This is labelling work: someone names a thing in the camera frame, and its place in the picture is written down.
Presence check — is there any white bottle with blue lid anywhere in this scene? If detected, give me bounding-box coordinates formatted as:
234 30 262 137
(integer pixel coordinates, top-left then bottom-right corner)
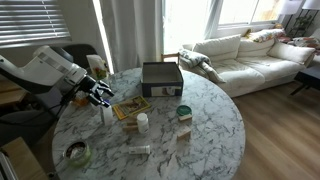
99 104 115 127

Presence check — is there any dark grey upholstered seat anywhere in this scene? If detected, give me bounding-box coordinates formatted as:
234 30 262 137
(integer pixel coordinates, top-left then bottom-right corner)
0 109 59 148

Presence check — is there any white window blind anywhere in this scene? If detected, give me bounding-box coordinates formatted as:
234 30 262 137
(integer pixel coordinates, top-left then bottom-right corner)
0 0 72 50

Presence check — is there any white pill bottle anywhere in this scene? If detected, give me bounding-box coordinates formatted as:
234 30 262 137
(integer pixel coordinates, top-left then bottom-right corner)
136 112 150 135

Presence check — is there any dark blue cardboard box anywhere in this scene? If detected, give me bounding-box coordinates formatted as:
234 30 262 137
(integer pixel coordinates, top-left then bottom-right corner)
141 61 185 98

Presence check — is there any green open nut can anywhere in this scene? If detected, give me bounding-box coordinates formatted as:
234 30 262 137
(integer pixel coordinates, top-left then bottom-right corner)
62 140 92 168

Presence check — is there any sheer white curtain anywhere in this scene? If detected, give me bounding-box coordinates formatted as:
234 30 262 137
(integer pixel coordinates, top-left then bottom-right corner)
203 0 224 39

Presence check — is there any grey striped blanket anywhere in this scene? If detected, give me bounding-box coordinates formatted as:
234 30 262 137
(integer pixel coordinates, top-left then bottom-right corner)
178 48 228 84

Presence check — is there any wooden chair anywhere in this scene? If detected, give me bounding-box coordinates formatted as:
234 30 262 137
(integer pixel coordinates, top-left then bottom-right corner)
160 52 181 64

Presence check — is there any white sofa back cushion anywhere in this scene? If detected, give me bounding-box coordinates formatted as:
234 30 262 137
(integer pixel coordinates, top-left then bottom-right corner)
193 34 242 62
237 37 276 58

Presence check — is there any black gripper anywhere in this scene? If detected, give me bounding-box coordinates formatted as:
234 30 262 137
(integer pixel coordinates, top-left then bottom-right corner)
79 74 115 109

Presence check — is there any orange snack packet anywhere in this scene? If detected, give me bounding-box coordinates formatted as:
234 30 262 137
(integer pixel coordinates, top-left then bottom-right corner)
72 91 90 107

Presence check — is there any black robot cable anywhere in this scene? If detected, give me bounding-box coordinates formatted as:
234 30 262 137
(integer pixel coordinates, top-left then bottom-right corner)
0 89 82 128

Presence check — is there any black office chair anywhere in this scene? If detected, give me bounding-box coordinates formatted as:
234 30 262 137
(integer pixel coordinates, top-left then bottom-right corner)
49 43 98 69

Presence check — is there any white throw pillow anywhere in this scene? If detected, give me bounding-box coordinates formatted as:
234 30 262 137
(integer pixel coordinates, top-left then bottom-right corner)
267 40 316 65

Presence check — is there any dark coffee table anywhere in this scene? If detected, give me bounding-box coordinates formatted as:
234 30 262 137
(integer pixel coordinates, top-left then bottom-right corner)
290 64 320 97

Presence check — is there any green round lid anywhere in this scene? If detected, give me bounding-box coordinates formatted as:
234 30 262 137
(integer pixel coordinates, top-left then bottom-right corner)
176 104 193 117

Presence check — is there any small wooden block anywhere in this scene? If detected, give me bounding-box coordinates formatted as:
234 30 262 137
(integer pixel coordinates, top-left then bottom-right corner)
127 114 139 124
176 128 192 141
178 113 193 122
122 123 139 132

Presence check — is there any yellow National Geographic book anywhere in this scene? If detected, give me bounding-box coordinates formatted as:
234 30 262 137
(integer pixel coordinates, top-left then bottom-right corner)
112 95 153 121

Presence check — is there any white sofa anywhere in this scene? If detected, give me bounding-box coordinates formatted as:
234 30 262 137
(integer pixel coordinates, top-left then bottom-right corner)
181 28 320 99

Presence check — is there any white shade floor lamp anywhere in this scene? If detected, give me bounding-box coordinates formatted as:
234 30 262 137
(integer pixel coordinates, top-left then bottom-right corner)
301 0 320 11
279 0 303 31

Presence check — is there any floral throw pillow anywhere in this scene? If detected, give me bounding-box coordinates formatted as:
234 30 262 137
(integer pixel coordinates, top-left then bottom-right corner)
248 28 286 43

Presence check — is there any wooden side table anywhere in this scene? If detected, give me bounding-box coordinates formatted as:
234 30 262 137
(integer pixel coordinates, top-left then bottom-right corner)
0 79 29 108

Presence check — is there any red patterned throw pillow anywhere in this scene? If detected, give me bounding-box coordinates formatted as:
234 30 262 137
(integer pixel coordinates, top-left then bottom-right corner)
288 35 320 51

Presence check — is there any white flat panel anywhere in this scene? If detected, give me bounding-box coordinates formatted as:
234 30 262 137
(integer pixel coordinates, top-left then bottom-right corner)
0 151 17 180

